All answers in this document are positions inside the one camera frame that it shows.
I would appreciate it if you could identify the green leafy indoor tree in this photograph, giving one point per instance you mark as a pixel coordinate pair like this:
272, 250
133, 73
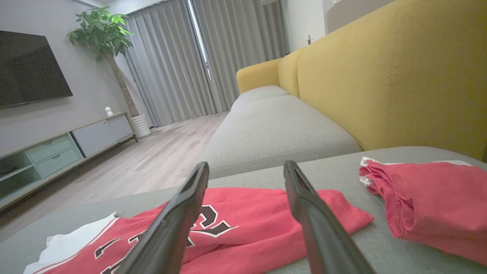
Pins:
101, 34

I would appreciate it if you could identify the grey pleated curtain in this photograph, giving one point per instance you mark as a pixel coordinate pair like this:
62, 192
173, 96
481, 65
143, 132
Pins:
243, 34
167, 64

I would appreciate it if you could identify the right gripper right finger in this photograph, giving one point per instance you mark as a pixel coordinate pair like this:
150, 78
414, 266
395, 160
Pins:
323, 236

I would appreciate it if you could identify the white ribbed plant pot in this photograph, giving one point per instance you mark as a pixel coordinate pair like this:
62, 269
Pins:
141, 126

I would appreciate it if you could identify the red Bulls 23 shorts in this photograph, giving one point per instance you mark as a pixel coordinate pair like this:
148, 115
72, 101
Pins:
437, 205

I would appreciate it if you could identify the yellow sofa backrest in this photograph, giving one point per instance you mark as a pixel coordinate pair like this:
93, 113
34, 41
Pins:
399, 76

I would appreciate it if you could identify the red basketball jersey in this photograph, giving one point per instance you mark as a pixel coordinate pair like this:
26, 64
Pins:
251, 224

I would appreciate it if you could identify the white wall switch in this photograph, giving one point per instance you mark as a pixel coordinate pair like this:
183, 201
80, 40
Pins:
309, 38

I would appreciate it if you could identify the wall-mounted black television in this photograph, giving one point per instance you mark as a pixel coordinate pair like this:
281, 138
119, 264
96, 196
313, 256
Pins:
30, 70

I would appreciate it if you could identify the small white figurine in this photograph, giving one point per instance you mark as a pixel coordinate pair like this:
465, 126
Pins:
109, 111

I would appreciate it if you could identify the long low TV cabinet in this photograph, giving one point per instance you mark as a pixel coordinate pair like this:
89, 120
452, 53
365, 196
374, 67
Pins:
57, 152

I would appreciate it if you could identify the narrow grey sofa seat cushion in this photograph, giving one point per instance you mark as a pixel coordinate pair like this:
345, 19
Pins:
258, 94

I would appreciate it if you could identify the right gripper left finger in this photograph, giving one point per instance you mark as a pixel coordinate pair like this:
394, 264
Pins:
171, 232

